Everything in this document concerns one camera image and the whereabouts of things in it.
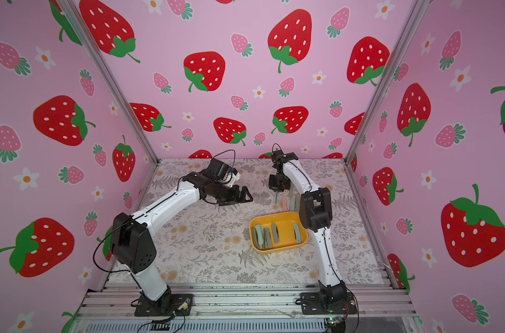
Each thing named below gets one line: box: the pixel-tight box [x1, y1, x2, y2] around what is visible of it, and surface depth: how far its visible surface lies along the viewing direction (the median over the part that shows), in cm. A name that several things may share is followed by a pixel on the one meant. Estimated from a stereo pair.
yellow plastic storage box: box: [249, 211, 308, 254], surface depth 93 cm
